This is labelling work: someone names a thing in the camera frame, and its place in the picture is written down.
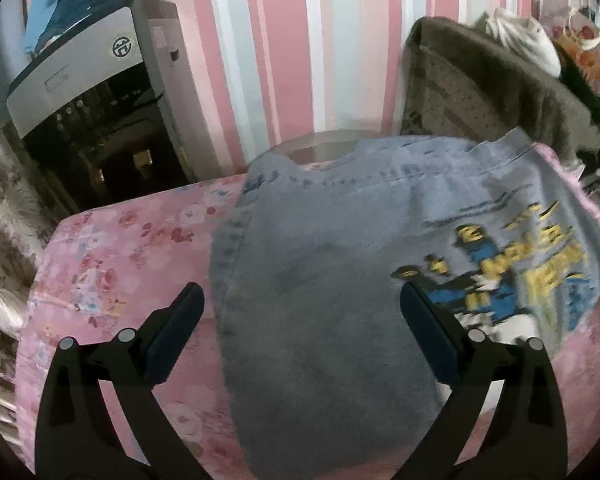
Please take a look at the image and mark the blue denim jacket yellow print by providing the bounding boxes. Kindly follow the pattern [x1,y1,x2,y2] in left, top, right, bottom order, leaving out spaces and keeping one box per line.
[210,129,600,479]

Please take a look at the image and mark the pink floral bed sheet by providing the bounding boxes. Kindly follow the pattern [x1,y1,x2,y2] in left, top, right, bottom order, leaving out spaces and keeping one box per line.
[14,142,600,480]

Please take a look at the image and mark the floral beige curtain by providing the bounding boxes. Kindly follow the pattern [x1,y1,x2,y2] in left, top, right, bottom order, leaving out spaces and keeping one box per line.
[0,122,56,456]

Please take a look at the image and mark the grey water dispenser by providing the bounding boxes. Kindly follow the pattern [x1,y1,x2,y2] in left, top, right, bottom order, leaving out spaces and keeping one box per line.
[7,0,196,212]

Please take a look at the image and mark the black garment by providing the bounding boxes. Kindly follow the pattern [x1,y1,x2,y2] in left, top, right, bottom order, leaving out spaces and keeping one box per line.
[554,44,600,156]

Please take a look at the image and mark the brown blanket covered furniture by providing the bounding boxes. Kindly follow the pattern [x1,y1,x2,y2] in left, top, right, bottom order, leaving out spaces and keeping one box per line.
[401,18,600,164]

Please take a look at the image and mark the pink floral gift bag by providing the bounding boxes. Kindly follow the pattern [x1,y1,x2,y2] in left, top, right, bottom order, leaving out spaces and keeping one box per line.
[539,0,600,96]

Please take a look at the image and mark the cream white garment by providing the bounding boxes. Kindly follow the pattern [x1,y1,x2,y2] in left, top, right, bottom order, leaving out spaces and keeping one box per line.
[484,8,562,79]

